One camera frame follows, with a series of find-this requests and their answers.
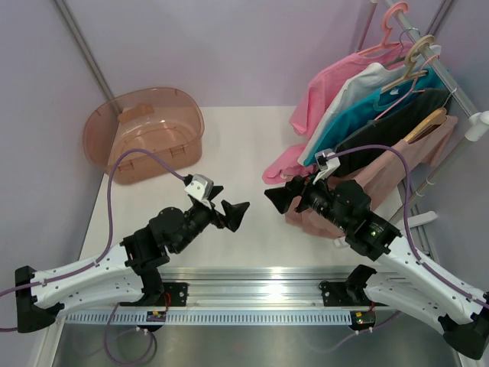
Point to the aluminium mounting rail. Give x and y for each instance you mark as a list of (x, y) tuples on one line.
[(273, 288)]

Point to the bright pink t-shirt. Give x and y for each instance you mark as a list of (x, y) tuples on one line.
[(317, 99)]

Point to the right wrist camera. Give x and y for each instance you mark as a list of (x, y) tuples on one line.
[(327, 164)]

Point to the teal t-shirt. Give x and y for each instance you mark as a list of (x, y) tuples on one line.
[(359, 101)]

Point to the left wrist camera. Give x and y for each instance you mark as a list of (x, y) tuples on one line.
[(199, 187)]

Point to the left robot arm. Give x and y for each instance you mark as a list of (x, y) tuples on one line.
[(126, 274)]

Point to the pink plastic hanger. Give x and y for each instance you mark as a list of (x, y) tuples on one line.
[(386, 29)]

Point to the wooden clothes hanger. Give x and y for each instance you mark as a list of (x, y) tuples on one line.
[(430, 123)]

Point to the thin pink hanger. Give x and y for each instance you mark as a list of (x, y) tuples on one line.
[(412, 86)]

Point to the dusty pink printed t-shirt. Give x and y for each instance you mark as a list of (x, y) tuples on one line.
[(378, 179)]

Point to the dark grey t-shirt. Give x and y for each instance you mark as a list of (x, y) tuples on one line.
[(387, 130)]

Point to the white t-shirt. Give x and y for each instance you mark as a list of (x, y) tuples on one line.
[(344, 95)]

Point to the metal clothes rack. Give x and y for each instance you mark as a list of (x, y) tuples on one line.
[(478, 120)]

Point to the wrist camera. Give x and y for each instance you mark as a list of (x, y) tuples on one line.
[(327, 164), (199, 187)]

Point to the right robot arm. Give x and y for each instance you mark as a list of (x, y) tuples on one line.
[(451, 306)]

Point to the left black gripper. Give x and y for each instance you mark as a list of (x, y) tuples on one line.
[(233, 214)]

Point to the white slotted cable duct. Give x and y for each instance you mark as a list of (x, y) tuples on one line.
[(213, 317)]

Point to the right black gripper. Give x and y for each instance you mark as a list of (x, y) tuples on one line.
[(282, 197)]

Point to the transparent brown plastic basket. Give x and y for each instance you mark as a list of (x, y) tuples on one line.
[(163, 120)]

